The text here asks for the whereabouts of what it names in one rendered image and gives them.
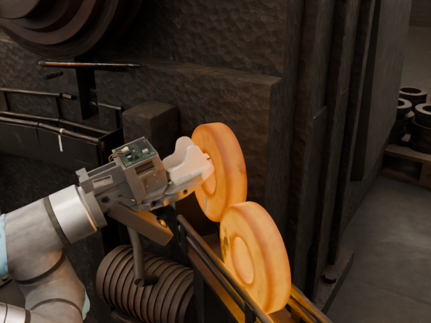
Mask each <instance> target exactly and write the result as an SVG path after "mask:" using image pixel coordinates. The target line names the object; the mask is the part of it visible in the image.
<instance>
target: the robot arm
mask: <svg viewBox="0 0 431 323"><path fill-rule="evenodd" d="M112 152H113V154H111V155H110V156H109V162H110V163H107V164H106V165H103V166H101V167H98V168H96V169H94V170H92V171H89V172H87V171H86V170H85V168H83V169H80V170H77V171H76V174H77V176H78V178H79V181H80V183H79V185H80V186H79V187H77V186H76V185H72V186H69V187H67V188H64V189H63V190H60V191H58V192H56V193H53V194H51V195H49V196H47V197H44V198H42V199H39V200H37V201H35V202H33V203H31V204H28V205H26V206H23V207H22V208H19V209H17V210H14V211H12V212H10V213H7V214H2V215H1V216H0V277H1V276H7V275H9V273H10V275H11V276H12V277H13V278H14V280H15V282H16V283H17V285H18V286H19V288H20V289H21V292H22V293H23V295H24V297H25V300H26V304H25V309H24V308H20V307H17V306H13V305H10V304H6V303H3V302H0V323H83V320H84V319H85V317H86V315H87V312H88V311H89V309H90V301H89V298H88V297H87V293H86V289H85V287H84V285H83V283H82V282H81V281H80V280H79V279H78V277H77V275H76V273H75V271H74V269H73V267H72V265H71V264H70V262H69V260H68V258H67V257H66V255H65V253H64V251H63V249H62V248H63V247H65V246H67V245H69V244H72V243H74V242H77V241H78V240H81V239H82V238H85V237H86V236H89V235H91V234H93V233H95V232H96V231H97V227H99V229H100V228H102V227H104V226H107V225H108V224H107V222H106V219H105V217H104V215H103V214H104V213H106V212H107V215H108V216H109V217H111V218H113V219H115V220H117V221H119V222H120V223H122V224H124V225H126V226H128V227H129V228H132V229H133V230H135V231H137V232H139V233H140V234H142V235H144V236H146V237H148V238H149V239H151V240H154V241H155V242H157V243H159V244H161V245H166V244H167V243H168V242H169V241H170V239H171V238H172V237H173V234H172V232H171V230H170V229H169V227H168V225H167V222H166V221H165V220H164V219H162V218H160V217H157V216H156V215H153V214H152V213H150V212H148V211H151V210H154V209H157V208H160V207H165V206H167V205H168V204H171V203H173V202H176V201H179V200H180V199H183V198H184V197H187V196H188V195H189V194H191V193H192V192H193V191H194V190H195V189H197V187H199V186H200V185H202V184H203V181H204V180H206V178H207V177H209V175H211V173H212V172H213V171H214V165H213V163H212V160H211V158H210V157H209V155H208V154H207V153H205V154H203V153H202V152H201V150H200V148H199V147H198V146H196V145H194V144H193V142H192V140H191V139H190V138H189V137H181V138H179V139H177V141H176V147H175V152H174V153H173V154H172V155H170V156H168V157H166V158H164V159H163V160H161V159H160V157H159V155H158V153H157V152H156V150H155V149H154V148H153V146H152V145H151V144H150V143H149V142H148V140H146V139H145V138H144V137H141V138H139V139H136V140H134V141H132V142H130V143H127V144H125V145H122V146H120V147H118V148H116V149H113V150H112ZM111 156H112V158H111V160H110V157H111ZM112 159H114V161H112ZM111 161H112V162H111ZM167 179H170V180H171V181H173V183H171V184H170V183H168V181H167Z"/></svg>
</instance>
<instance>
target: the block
mask: <svg viewBox="0 0 431 323"><path fill-rule="evenodd" d="M123 130H124V144H127V143H130V142H132V141H134V140H136V139H139V138H141V137H144V138H145V139H146V140H148V142H149V143H150V144H151V145H152V146H153V148H154V149H155V150H156V152H157V153H158V155H159V157H160V159H161V160H163V159H164V158H166V157H168V156H170V155H172V154H173V153H174V152H175V147H176V141H177V139H179V134H178V109H177V106H175V105H174V104H168V103H163V102H159V101H153V100H149V101H146V102H144V103H142V104H140V105H137V106H135V107H133V108H130V109H129V110H126V111H124V112H123ZM171 208H172V206H170V205H169V204H168V205H167V206H165V207H160V208H157V209H154V210H151V211H148V212H150V213H152V214H153V215H156V216H157V217H160V216H161V215H163V214H164V213H165V212H166V211H168V210H169V209H171Z"/></svg>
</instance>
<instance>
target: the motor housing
mask: <svg viewBox="0 0 431 323"><path fill-rule="evenodd" d="M144 271H145V276H147V275H150V274H156V275H157V277H158V281H157V283H156V284H154V285H149V286H144V287H138V286H137V285H135V283H134V267H133V246H132V245H120V246H118V247H116V248H115V249H113V250H112V251H110V252H109V253H108V254H107V255H106V256H105V257H104V259H103V261H102V262H101V264H100V266H99V268H98V270H97V275H96V290H97V294H98V296H100V298H102V300H104V302H106V303H107V304H109V305H111V306H113V307H115V308H116V309H115V310H114V311H113V312H111V319H112V323H194V283H193V269H191V268H188V267H186V266H184V265H180V264H179V263H176V262H173V261H171V260H168V259H166V258H163V257H161V256H158V255H155V254H153V253H150V252H148V251H145V250H144Z"/></svg>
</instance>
